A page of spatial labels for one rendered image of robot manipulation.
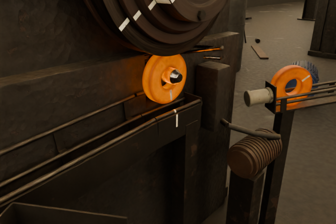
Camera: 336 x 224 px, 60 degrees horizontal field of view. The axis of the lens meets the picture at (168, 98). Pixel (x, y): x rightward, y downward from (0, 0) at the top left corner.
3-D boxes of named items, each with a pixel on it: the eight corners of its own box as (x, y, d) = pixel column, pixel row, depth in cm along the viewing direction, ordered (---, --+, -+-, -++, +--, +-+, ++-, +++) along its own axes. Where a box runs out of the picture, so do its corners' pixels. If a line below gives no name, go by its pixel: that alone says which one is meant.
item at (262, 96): (243, 103, 111) (243, 88, 108) (265, 99, 112) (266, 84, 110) (250, 109, 105) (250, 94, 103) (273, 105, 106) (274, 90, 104)
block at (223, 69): (191, 124, 111) (193, 63, 102) (204, 118, 116) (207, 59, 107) (214, 134, 104) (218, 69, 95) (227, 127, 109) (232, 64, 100)
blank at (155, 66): (138, 58, 77) (146, 60, 75) (177, 43, 87) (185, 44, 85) (145, 109, 84) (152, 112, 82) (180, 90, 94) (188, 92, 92)
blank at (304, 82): (280, 111, 113) (285, 114, 110) (262, 82, 107) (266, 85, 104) (313, 86, 112) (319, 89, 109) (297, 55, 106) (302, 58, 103)
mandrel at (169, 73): (134, 74, 91) (133, 61, 90) (145, 70, 94) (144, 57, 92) (174, 87, 80) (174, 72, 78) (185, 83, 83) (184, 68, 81)
